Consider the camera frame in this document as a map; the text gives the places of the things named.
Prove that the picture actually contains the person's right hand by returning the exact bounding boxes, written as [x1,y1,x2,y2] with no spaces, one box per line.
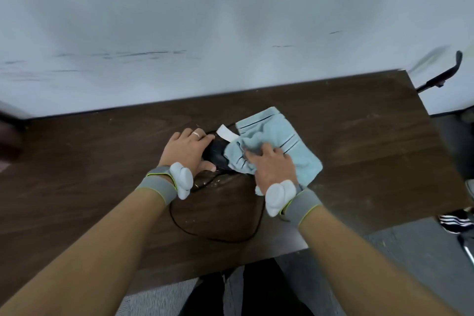
[244,142,301,196]

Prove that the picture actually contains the person's left hand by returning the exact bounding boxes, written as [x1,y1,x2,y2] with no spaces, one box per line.
[159,128,217,176]

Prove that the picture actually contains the black computer mouse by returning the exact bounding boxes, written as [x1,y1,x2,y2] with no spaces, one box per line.
[202,137,234,172]

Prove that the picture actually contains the light blue striped cloth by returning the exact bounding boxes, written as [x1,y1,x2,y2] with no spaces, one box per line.
[224,106,323,187]

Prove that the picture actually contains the person's left forearm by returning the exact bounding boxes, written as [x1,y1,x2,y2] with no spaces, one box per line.
[0,184,167,316]

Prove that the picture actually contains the person's right forearm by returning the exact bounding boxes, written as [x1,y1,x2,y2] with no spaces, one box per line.
[296,206,463,316]

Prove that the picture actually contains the white wrist tracker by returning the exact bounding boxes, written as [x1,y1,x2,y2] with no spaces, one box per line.
[169,162,194,200]
[264,179,297,217]

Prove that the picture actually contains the grey wristband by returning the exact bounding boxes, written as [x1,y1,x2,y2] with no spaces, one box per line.
[279,187,323,230]
[135,165,178,206]

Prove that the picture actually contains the person's black trousers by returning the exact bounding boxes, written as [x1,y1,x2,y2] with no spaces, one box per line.
[181,258,316,316]

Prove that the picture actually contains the black chair armrest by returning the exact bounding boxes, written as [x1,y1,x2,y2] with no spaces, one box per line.
[415,51,463,93]

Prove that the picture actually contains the black white striped shoe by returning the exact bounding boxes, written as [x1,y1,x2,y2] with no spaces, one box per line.
[438,209,474,235]

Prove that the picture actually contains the white cable tag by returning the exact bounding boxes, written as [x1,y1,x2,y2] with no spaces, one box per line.
[216,125,241,143]

